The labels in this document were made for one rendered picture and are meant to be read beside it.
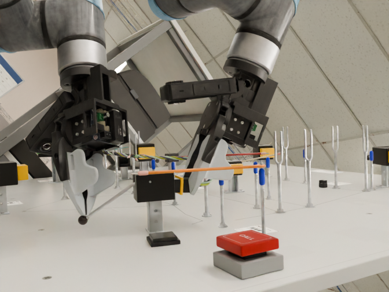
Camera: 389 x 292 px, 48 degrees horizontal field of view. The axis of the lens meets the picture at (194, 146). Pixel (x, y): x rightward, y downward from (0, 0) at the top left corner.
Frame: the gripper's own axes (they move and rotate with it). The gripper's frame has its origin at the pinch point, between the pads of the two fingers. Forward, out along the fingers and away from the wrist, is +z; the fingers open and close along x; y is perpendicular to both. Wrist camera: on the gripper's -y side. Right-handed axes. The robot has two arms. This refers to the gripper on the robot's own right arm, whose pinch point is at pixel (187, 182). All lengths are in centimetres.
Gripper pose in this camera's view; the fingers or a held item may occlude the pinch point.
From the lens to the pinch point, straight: 66.9
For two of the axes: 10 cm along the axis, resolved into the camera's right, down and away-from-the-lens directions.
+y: 8.9, 3.7, 2.6
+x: -2.6, -0.4, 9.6
